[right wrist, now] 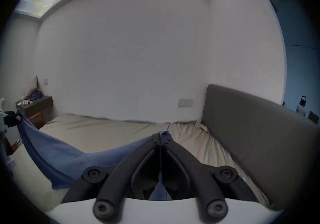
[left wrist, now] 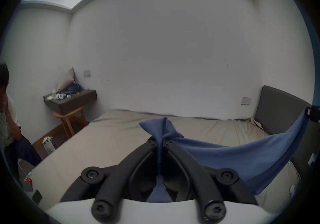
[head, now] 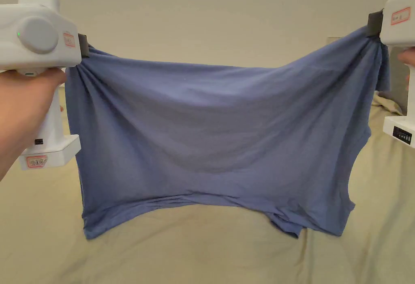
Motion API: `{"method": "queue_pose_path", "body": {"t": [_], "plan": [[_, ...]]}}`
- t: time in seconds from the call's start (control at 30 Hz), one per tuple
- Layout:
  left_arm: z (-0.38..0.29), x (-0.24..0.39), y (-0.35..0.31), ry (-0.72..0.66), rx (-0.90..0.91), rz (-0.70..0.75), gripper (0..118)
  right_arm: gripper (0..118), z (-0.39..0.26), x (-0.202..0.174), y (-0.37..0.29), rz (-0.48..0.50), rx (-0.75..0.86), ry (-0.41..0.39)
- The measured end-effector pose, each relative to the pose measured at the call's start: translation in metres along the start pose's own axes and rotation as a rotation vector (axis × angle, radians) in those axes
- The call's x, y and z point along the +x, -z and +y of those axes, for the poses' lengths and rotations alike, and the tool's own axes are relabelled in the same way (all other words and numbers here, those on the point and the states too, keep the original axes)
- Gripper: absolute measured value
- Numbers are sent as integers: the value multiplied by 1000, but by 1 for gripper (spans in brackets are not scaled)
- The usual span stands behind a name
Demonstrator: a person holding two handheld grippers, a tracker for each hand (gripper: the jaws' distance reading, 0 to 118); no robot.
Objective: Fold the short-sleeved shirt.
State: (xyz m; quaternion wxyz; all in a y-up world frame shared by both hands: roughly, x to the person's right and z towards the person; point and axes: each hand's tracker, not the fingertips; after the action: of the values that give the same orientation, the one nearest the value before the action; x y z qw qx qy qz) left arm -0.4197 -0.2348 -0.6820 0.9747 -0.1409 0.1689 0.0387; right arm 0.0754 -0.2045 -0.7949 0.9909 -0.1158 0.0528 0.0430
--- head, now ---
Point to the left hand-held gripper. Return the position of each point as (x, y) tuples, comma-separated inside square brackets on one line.
[(35, 34)]

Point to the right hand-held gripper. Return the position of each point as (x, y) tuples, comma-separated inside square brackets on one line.
[(400, 21)]

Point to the blue shirt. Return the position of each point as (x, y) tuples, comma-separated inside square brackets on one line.
[(210, 141)]

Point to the person's right hand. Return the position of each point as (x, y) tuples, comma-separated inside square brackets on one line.
[(406, 58)]

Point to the person's left hand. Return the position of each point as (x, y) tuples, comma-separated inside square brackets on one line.
[(22, 108)]

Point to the bed with beige sheet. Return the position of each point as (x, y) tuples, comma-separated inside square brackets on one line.
[(194, 258)]

